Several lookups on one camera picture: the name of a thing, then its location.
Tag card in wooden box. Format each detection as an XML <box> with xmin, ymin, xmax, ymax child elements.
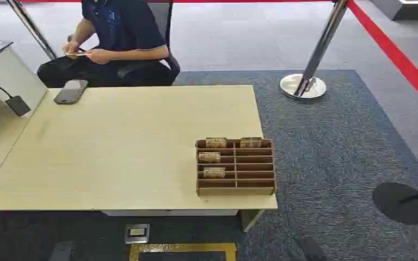
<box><xmin>239</xmin><ymin>137</ymin><xmax>263</xmax><ymax>149</ymax></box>
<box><xmin>205</xmin><ymin>137</ymin><xmax>228</xmax><ymax>149</ymax></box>
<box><xmin>203</xmin><ymin>167</ymin><xmax>226</xmax><ymax>179</ymax></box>
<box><xmin>198</xmin><ymin>152</ymin><xmax>221</xmax><ymax>164</ymax></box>

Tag wooden card box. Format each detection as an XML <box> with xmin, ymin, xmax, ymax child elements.
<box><xmin>195</xmin><ymin>137</ymin><xmax>277</xmax><ymax>197</ymax></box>

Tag pale wooden desk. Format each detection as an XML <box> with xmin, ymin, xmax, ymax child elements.
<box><xmin>0</xmin><ymin>85</ymin><xmax>278</xmax><ymax>232</ymax></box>

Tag black office chair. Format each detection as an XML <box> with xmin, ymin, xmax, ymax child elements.
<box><xmin>117</xmin><ymin>0</ymin><xmax>181</xmax><ymax>86</ymax></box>

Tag yellow floor tape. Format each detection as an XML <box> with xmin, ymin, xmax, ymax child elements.
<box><xmin>128</xmin><ymin>243</ymin><xmax>238</xmax><ymax>261</ymax></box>

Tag steel floor socket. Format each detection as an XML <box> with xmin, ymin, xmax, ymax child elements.
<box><xmin>124</xmin><ymin>223</ymin><xmax>150</xmax><ymax>245</ymax></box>

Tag blue grey carpet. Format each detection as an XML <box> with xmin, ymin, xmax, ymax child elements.
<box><xmin>0</xmin><ymin>70</ymin><xmax>418</xmax><ymax>261</ymax></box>

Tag person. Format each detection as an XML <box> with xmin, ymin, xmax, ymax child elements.
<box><xmin>36</xmin><ymin>0</ymin><xmax>174</xmax><ymax>88</ymax></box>

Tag dark smartphone on desk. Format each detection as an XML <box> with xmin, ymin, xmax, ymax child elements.
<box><xmin>53</xmin><ymin>79</ymin><xmax>89</xmax><ymax>105</ymax></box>

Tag black power adapter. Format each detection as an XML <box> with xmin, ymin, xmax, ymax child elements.
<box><xmin>5</xmin><ymin>95</ymin><xmax>32</xmax><ymax>117</ymax></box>

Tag red barrier belt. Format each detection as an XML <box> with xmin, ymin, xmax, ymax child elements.
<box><xmin>21</xmin><ymin>0</ymin><xmax>418</xmax><ymax>117</ymax></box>

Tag white desk partition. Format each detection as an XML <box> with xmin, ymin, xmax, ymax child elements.
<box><xmin>0</xmin><ymin>46</ymin><xmax>48</xmax><ymax>113</ymax></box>

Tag black stand with round base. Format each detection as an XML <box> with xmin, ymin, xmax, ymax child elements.
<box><xmin>372</xmin><ymin>182</ymin><xmax>418</xmax><ymax>226</ymax></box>

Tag chrome barrier post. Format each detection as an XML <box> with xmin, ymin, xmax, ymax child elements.
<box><xmin>280</xmin><ymin>0</ymin><xmax>349</xmax><ymax>100</ymax></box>
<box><xmin>6</xmin><ymin>0</ymin><xmax>58</xmax><ymax>61</ymax></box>

